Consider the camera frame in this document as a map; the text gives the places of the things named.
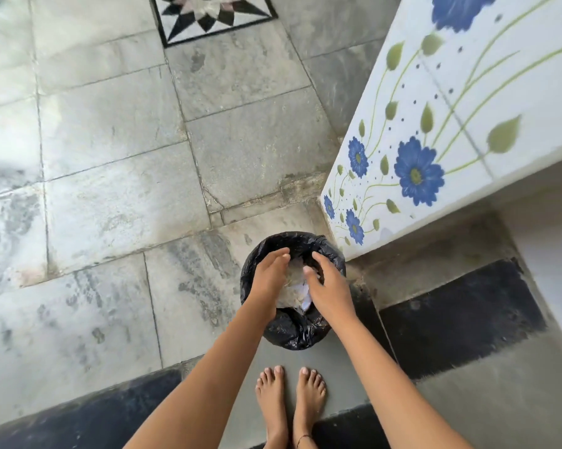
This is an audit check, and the person's left foot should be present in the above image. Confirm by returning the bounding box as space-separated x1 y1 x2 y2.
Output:
255 365 291 449

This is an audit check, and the person's foot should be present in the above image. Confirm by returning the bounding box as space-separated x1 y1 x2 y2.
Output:
292 367 327 449
255 365 291 449

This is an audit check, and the white blue floral tiled counter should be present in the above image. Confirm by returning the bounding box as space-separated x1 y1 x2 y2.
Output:
320 0 562 262

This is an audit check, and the person's left hand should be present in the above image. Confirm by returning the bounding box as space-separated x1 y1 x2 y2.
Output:
248 248 291 312

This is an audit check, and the person's right hand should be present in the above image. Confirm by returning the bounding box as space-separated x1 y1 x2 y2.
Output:
303 251 358 325

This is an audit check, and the black garbage bag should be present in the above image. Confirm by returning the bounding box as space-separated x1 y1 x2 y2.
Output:
240 232 346 351

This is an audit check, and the white crumpled paper waste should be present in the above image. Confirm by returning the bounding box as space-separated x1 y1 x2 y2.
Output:
276 258 313 311

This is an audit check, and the person's right forearm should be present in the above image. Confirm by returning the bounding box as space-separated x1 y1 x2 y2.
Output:
330 314 474 449

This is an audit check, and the person's left forearm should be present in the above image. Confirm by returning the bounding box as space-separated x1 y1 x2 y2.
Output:
125 300 276 449

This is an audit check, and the person's right foot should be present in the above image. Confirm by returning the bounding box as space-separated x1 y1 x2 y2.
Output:
292 367 327 449

